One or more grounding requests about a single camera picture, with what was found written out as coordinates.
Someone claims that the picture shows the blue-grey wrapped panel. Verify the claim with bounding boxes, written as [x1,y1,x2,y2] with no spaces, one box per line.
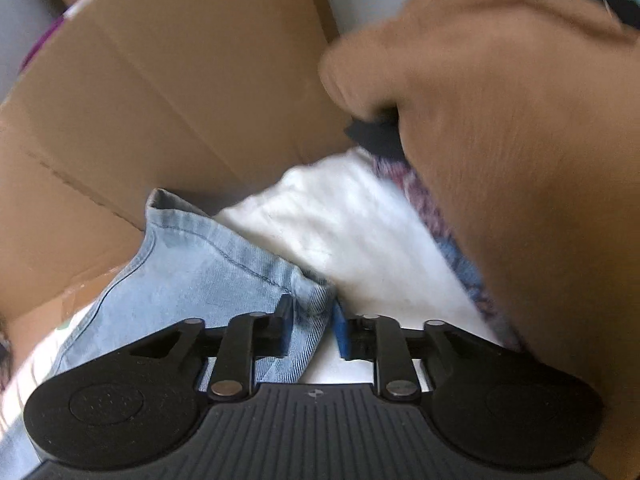
[0,0,68,106]

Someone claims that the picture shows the brown folded garment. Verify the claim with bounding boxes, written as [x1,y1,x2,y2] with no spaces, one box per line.
[319,0,640,480]

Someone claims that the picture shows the flattened cardboard sheet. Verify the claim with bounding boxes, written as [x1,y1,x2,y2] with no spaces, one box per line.
[0,0,361,341]

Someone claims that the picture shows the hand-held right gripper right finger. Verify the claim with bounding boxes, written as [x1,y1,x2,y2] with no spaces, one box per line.
[332,297,506,402]

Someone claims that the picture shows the cream bear print bed sheet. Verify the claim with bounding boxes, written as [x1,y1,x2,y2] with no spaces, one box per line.
[0,152,506,411]

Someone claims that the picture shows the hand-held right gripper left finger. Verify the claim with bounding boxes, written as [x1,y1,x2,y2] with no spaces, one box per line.
[125,294,297,402]

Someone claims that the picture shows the light blue denim pants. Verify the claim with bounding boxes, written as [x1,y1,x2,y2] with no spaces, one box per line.
[0,187,338,480]

